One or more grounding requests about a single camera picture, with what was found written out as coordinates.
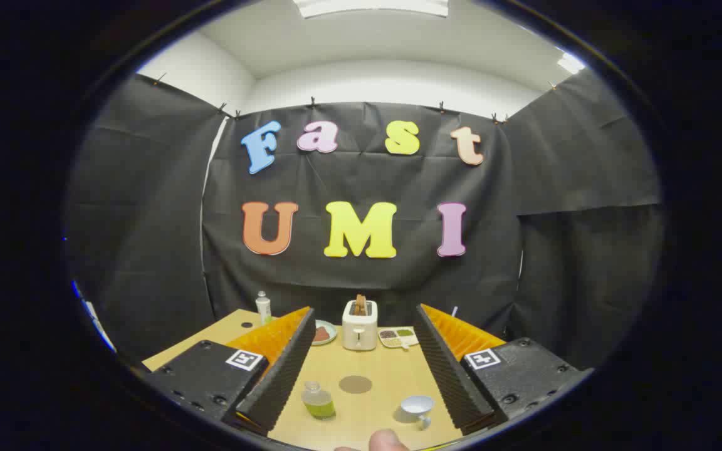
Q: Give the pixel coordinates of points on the white toaster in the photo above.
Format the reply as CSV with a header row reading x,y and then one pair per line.
x,y
359,329

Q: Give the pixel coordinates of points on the round brown coaster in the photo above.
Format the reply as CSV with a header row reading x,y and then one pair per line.
x,y
355,384

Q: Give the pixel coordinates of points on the wooden table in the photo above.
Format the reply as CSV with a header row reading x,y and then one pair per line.
x,y
376,363

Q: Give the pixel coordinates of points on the small white green bottle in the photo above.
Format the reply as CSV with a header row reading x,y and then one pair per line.
x,y
263,308

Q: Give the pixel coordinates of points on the brown bread slices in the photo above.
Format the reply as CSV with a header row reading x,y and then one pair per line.
x,y
360,305

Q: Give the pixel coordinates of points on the pale green plate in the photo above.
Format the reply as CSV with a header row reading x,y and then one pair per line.
x,y
332,327

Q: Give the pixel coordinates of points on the white cup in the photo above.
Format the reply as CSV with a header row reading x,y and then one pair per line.
x,y
416,406

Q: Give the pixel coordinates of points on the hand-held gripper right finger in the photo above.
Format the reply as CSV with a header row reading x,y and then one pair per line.
x,y
449,376

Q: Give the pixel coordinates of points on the white divided bean tray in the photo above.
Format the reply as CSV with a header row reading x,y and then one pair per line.
x,y
398,342

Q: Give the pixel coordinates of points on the small ceiling light panel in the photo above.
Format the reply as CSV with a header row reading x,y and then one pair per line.
x,y
571,62

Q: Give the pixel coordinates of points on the large ceiling light panel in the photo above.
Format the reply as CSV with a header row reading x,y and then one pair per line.
x,y
370,6

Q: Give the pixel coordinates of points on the clear juice bottle green label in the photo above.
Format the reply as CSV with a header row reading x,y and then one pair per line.
x,y
319,407

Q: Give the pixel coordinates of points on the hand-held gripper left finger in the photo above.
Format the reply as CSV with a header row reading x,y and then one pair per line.
x,y
279,382

